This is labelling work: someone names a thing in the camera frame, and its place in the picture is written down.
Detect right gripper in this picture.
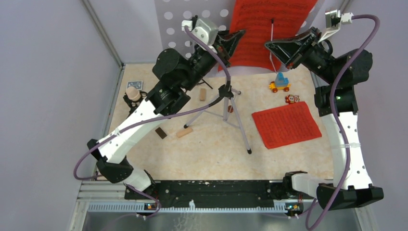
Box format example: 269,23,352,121
263,27,336,85

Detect red sheet music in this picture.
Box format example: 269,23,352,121
252,102,322,149
229,0,317,72

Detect silver music stand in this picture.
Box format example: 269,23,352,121
154,0,316,155

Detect toy microphone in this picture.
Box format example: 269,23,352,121
123,86,147,117

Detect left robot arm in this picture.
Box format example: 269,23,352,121
89,30,245,199

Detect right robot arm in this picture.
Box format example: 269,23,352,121
264,27,384,210

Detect yellow toy car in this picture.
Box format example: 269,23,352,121
268,72,291,93

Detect small black tripod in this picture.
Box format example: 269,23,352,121
197,79,213,89

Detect red owl toy block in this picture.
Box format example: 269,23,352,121
285,94,300,104

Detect upright wooden block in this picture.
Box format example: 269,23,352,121
199,89,206,102

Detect blue playing card box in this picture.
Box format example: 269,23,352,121
127,81,143,90

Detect lying wooden block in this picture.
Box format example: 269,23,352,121
176,127,193,138

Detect dark brown block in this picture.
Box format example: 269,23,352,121
155,127,167,139

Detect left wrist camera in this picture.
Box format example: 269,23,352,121
181,15,219,50

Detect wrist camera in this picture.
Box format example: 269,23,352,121
319,10,354,43
181,15,219,50

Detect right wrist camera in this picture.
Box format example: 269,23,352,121
319,10,354,43

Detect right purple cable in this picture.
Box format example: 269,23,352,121
304,14,381,230

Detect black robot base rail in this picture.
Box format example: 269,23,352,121
124,180,311,208

